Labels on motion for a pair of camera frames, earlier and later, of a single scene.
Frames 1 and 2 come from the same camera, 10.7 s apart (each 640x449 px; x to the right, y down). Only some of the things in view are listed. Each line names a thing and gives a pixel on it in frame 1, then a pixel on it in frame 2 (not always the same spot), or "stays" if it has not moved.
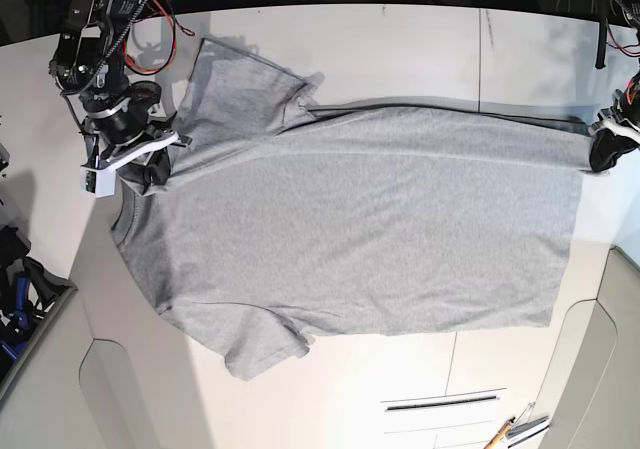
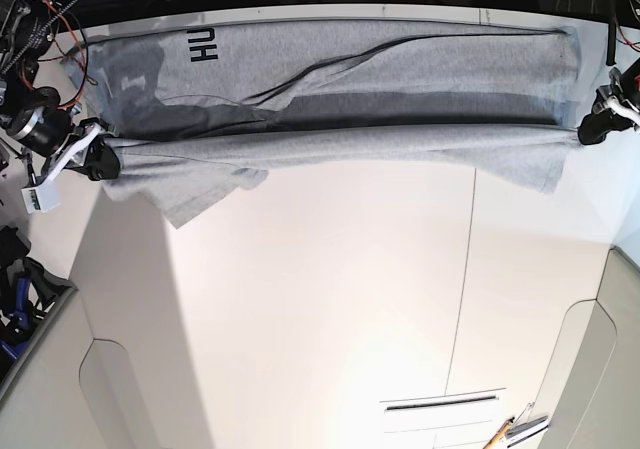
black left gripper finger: [605, 148] to [594, 127]
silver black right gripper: [117, 128] to [74, 153]
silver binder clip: [523, 421] stays
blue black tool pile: [28, 290] stays
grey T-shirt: [284, 221] to [199, 114]
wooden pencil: [500, 435] stays
